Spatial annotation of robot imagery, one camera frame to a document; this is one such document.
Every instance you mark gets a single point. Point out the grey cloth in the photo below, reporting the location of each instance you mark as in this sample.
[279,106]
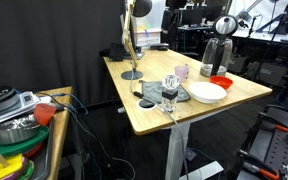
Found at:
[152,91]

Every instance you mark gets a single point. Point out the clear wine glass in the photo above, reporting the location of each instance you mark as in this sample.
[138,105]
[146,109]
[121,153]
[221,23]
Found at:
[170,95]

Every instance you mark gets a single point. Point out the pink cup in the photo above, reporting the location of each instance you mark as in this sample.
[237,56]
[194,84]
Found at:
[181,73]

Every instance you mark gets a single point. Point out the black square device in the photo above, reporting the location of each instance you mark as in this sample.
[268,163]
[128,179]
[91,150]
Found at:
[116,51]

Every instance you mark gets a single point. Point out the white cardboard box pink top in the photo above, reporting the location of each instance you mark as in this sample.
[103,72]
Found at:
[150,38]

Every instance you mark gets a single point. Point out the white bowl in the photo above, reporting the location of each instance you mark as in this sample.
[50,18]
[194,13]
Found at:
[207,91]

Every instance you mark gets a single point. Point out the white table leg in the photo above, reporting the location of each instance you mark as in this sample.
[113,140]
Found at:
[177,150]

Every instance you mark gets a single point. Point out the red bowl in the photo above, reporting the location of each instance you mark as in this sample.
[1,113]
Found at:
[221,81]

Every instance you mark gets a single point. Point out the clear plastic storage bin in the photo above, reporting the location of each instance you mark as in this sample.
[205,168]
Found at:
[154,13]

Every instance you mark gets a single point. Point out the black computer monitor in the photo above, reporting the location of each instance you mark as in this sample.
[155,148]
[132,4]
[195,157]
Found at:
[212,12]
[192,16]

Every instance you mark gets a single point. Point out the wooden side table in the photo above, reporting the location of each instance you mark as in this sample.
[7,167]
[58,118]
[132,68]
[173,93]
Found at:
[62,133]

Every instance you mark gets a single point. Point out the red plastic cup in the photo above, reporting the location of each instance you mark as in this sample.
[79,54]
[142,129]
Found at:
[44,114]

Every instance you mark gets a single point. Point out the glass electric kettle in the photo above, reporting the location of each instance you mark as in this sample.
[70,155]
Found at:
[225,26]

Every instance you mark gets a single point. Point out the black curtain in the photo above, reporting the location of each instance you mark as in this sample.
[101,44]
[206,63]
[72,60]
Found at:
[50,40]

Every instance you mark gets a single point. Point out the grey digital scale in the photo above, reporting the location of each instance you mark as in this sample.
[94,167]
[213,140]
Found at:
[24,100]

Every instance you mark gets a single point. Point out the dark metal tray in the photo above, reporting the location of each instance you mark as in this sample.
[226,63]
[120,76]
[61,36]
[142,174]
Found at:
[42,163]

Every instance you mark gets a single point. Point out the metal bowl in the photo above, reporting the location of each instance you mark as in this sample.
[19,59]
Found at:
[15,131]

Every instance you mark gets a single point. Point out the black perforated rack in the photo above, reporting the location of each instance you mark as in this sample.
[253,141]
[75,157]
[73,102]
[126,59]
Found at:
[274,150]

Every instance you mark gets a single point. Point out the green plate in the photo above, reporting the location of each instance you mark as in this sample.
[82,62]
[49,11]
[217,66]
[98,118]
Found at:
[4,148]

